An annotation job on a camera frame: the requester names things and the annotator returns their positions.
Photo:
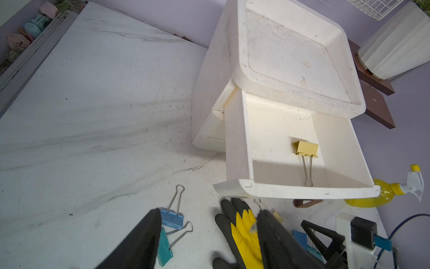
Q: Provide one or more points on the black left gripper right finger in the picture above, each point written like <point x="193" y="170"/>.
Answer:
<point x="279" y="249"/>

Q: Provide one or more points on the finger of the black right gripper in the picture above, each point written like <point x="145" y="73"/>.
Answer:
<point x="327" y="242"/>

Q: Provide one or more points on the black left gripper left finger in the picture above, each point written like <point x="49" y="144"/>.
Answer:
<point x="139" y="248"/>

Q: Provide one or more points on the blue binder clip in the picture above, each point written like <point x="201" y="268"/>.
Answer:
<point x="172" y="218"/>
<point x="301" y="239"/>

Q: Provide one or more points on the teal binder clip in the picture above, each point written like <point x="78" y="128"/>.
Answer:
<point x="164" y="252"/>
<point x="314" y="252"/>

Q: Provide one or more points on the yellow binder clip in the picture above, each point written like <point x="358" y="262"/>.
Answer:
<point x="262" y="206"/>
<point x="308" y="152"/>

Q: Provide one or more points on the white plastic drawer cabinet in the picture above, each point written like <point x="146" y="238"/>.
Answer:
<point x="277" y="72"/>

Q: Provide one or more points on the yellow black work glove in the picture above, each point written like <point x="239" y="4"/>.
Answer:
<point x="236" y="222"/>

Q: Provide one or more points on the yellow spray bottle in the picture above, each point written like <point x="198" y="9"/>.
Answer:
<point x="414" y="185"/>

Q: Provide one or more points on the brown wooden step shelf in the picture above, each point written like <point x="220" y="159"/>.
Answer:
<point x="374" y="90"/>

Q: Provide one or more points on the green plant in white pot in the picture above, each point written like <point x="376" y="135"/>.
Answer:
<point x="402" y="44"/>

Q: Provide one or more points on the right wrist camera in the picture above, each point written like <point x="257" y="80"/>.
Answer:
<point x="361" y="241"/>

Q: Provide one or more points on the white wire wall basket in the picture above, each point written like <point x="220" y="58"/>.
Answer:
<point x="376" y="9"/>

